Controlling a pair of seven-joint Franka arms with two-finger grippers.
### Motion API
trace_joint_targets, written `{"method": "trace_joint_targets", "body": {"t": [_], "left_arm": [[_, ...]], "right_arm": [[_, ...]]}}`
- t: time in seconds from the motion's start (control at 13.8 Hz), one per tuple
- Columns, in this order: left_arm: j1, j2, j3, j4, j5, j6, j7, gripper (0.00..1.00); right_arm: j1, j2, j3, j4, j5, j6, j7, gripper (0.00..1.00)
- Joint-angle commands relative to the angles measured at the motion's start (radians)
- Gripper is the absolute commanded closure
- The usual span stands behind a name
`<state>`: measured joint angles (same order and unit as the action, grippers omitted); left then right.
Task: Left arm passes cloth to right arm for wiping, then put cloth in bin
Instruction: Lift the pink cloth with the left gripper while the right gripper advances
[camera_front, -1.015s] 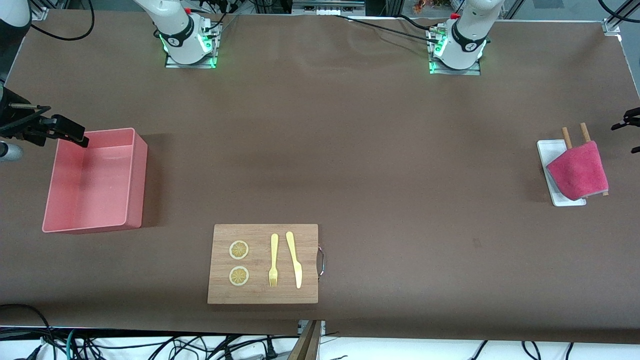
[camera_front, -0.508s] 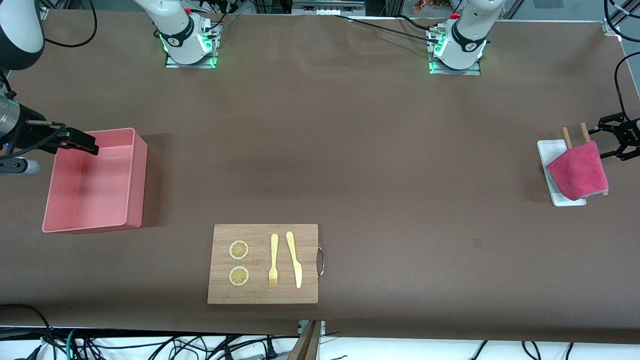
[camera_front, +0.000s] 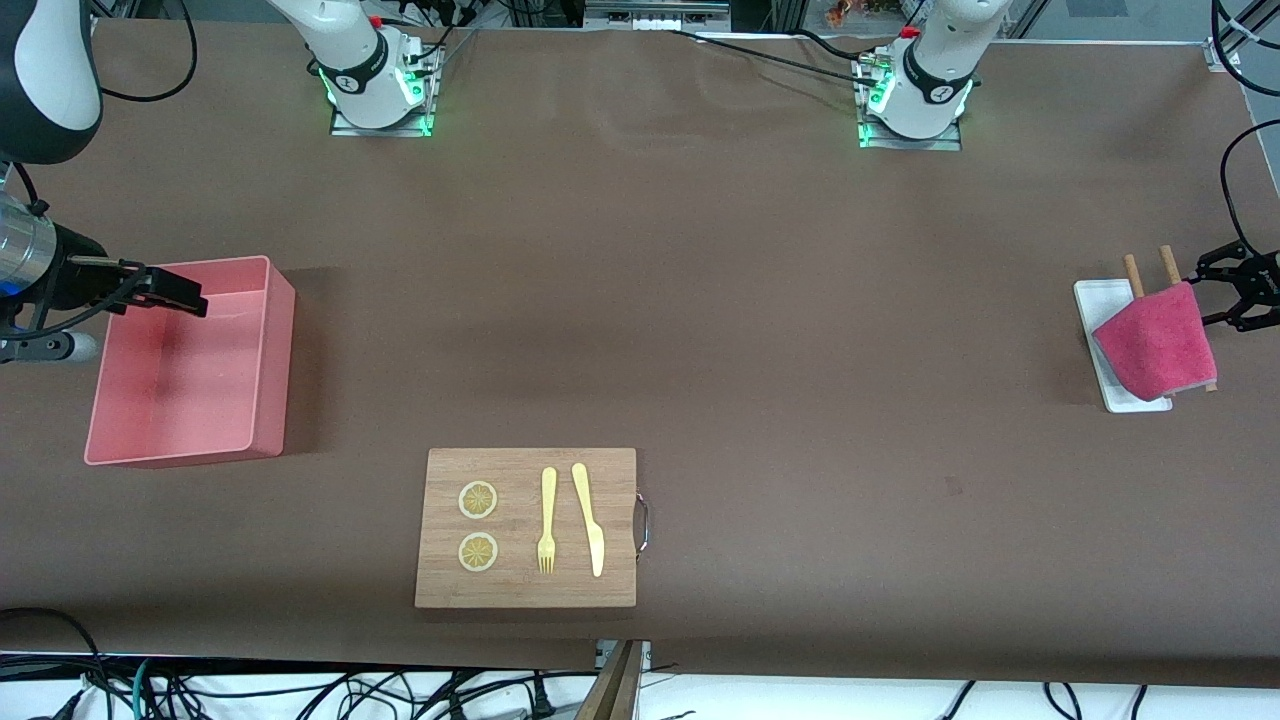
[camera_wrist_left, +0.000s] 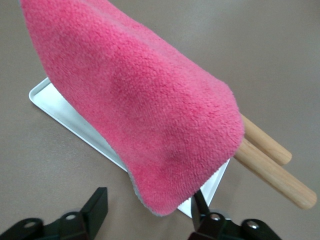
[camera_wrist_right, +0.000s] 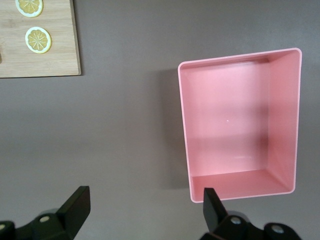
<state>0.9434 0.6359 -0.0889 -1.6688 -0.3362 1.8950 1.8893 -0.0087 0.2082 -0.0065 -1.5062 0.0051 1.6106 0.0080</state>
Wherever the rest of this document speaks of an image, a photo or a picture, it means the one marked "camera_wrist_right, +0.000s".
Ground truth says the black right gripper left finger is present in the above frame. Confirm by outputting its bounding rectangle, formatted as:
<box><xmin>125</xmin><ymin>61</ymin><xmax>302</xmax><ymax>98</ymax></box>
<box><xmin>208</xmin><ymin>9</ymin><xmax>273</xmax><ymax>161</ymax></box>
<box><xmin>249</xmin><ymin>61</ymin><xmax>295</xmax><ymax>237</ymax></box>
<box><xmin>0</xmin><ymin>185</ymin><xmax>91</xmax><ymax>240</ymax></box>

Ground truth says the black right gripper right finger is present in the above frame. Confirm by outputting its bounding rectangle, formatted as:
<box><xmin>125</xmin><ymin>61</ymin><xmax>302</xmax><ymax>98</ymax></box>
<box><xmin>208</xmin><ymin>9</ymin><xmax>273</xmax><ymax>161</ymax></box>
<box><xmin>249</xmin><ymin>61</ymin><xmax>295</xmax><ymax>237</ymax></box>
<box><xmin>203</xmin><ymin>187</ymin><xmax>301</xmax><ymax>240</ymax></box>

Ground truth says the pink plastic bin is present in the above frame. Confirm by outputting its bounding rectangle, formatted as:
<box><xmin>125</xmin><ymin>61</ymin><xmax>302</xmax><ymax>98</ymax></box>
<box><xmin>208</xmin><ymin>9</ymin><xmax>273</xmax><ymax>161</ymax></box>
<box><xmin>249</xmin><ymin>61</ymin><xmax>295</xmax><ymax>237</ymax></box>
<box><xmin>177</xmin><ymin>47</ymin><xmax>303</xmax><ymax>204</ymax></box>

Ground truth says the bamboo cutting board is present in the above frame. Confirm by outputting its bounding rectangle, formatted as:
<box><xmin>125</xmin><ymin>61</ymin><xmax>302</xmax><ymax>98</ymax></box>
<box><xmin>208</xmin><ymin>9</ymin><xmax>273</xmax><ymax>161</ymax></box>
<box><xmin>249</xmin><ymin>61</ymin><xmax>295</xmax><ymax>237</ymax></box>
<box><xmin>0</xmin><ymin>0</ymin><xmax>82</xmax><ymax>79</ymax></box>

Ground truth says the lemon slice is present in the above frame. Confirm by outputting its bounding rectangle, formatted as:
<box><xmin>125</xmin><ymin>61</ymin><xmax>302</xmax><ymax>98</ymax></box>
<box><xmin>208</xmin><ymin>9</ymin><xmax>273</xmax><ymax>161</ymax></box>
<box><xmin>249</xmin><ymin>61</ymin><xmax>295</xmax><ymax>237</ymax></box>
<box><xmin>14</xmin><ymin>0</ymin><xmax>44</xmax><ymax>19</ymax></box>
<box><xmin>24</xmin><ymin>26</ymin><xmax>53</xmax><ymax>55</ymax></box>

